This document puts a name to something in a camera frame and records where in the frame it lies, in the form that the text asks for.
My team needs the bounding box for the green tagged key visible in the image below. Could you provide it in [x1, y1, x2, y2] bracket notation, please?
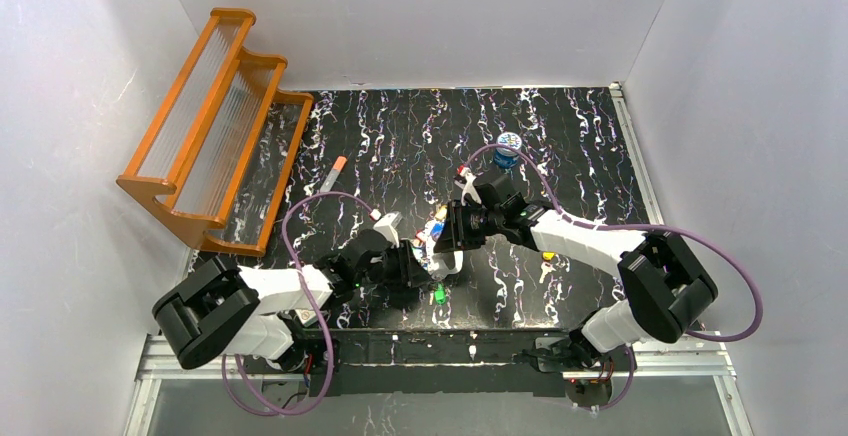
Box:
[433, 288, 447, 305]

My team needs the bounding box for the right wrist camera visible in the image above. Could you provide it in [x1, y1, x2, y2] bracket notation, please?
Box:
[453, 165, 482, 206]

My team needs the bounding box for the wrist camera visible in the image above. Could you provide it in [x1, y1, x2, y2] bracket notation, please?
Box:
[372, 212, 402, 247]
[453, 165, 482, 206]

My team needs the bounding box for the orange wooden tiered rack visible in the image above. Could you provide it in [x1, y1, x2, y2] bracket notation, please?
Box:
[116, 7, 314, 256]

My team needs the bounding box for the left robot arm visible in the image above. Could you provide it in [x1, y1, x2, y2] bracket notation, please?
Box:
[152, 229, 432, 370]

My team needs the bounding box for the white metal keyring plate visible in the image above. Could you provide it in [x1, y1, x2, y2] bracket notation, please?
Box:
[422, 236, 464, 281]

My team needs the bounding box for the orange capped white highlighter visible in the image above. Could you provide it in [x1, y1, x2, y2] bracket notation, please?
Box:
[319, 156, 347, 193]

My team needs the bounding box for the blue tagged key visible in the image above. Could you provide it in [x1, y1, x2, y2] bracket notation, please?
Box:
[425, 220, 444, 240]

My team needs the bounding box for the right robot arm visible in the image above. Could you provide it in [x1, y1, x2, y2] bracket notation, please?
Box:
[431, 175, 718, 358]

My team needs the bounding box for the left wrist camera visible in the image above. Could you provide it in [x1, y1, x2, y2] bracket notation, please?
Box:
[372, 212, 402, 247]

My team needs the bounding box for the blue round tin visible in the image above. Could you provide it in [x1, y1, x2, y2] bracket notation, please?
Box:
[493, 132, 523, 169]

